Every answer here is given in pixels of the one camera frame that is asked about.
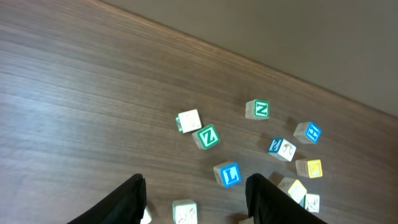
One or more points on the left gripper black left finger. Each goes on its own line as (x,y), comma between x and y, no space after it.
(124,205)

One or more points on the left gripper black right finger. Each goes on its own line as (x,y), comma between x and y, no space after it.
(268,204)

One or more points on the plain wooden block green side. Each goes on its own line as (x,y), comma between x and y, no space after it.
(188,121)

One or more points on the wooden block sketch picture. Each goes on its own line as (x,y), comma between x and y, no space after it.
(311,202)

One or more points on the blue L wooden block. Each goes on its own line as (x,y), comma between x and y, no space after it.
(227,174)

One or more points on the wooden block monkey picture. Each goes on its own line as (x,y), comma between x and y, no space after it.
(282,150)

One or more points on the wooden block fox picture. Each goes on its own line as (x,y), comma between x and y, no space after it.
(184,211)

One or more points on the yellow K wooden block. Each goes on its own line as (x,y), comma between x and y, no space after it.
(309,168)

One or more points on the blue H wooden block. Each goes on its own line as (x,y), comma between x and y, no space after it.
(308,133)

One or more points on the green Z wooden block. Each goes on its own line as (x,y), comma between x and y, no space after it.
(206,137)

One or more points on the green N wooden block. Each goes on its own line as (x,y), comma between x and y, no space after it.
(257,110)

